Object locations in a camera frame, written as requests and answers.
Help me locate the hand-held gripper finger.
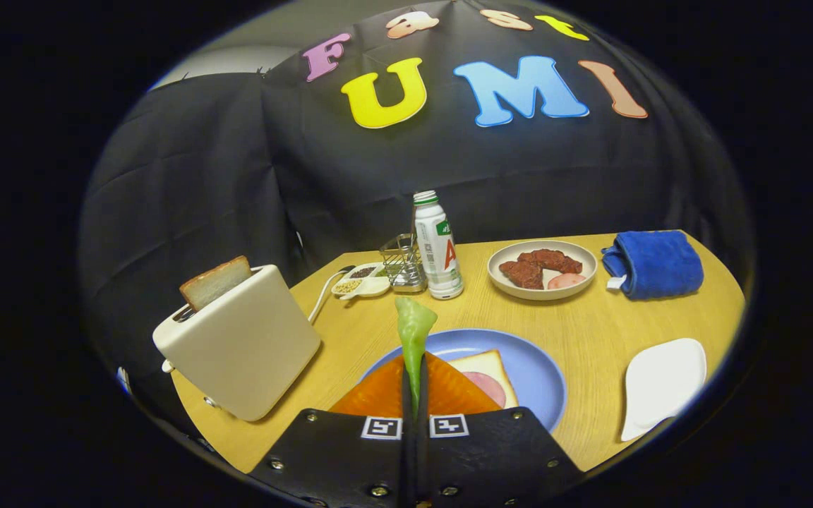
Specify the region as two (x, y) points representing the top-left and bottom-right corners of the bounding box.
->
(417, 351), (584, 508)
(248, 353), (414, 508)

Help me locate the green lettuce leaf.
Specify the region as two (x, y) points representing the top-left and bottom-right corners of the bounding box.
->
(395, 296), (439, 417)

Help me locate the toasted bread slice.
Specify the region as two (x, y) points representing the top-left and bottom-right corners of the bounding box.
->
(179, 255), (253, 313)

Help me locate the white bread slice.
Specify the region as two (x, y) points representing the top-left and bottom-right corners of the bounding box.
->
(447, 349), (520, 410)

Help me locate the blue round plate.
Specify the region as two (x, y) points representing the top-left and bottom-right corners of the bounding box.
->
(361, 328), (567, 433)

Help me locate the white divided condiment dish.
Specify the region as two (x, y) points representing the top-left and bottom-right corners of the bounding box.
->
(331, 262), (392, 301)

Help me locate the cream toaster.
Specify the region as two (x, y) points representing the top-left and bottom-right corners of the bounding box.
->
(152, 265), (323, 423)

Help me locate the white bottle with green cap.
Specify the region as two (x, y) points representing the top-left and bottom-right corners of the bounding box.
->
(412, 190), (464, 301)

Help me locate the beige round plate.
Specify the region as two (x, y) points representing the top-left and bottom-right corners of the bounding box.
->
(487, 240), (598, 302)

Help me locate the red meat piece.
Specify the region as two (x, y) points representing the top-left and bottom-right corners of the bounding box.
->
(517, 248), (584, 276)
(498, 260), (545, 290)

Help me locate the white square plate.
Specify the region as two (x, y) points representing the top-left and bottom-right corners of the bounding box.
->
(620, 338), (708, 442)

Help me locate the blue folded towel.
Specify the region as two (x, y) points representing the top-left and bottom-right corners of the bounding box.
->
(601, 230), (705, 301)

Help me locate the black backdrop cloth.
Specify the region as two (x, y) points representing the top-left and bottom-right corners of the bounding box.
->
(80, 4), (757, 424)

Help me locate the metal wire holder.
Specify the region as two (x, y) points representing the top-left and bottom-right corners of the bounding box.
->
(380, 233), (428, 294)

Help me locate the white power cable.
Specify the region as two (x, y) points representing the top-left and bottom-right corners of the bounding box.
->
(308, 265), (356, 324)

